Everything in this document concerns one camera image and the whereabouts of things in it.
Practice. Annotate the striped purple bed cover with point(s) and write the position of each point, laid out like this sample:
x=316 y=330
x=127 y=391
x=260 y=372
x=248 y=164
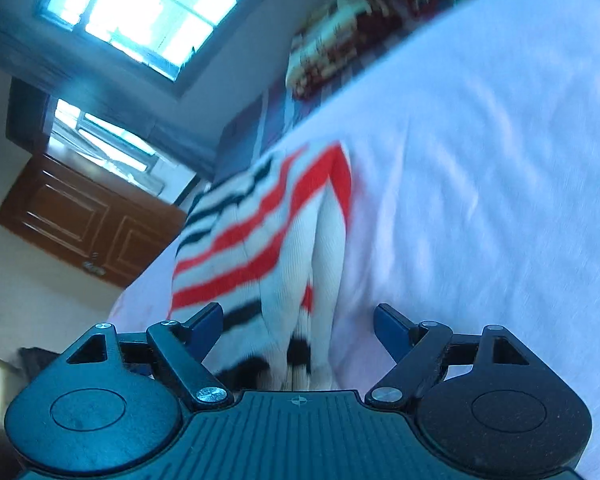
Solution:
x=252 y=120

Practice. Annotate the brown wooden door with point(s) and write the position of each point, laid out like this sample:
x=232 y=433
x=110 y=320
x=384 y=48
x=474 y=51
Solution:
x=90 y=220

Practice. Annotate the striped white knit sweater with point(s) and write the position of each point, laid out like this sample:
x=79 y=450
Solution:
x=260 y=240

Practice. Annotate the small window behind doorway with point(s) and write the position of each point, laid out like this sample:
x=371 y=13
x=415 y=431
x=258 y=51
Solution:
x=100 y=132

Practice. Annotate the folded printed blanket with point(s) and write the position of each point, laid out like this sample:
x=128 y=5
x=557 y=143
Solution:
x=340 y=40

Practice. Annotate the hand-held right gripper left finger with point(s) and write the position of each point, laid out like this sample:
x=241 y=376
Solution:
x=208 y=321

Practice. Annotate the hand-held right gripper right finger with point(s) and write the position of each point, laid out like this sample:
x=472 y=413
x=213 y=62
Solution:
x=387 y=326

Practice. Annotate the large bright window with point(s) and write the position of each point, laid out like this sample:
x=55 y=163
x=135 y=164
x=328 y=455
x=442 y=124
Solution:
x=140 y=10

